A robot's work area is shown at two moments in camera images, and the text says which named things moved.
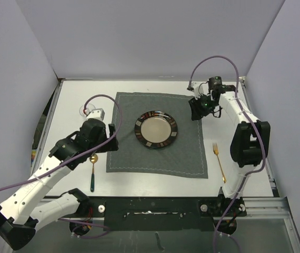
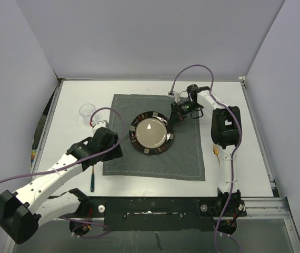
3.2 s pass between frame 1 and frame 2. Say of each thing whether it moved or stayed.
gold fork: stayed
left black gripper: moved
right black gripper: moved
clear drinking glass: stayed
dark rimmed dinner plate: moved
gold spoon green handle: stayed
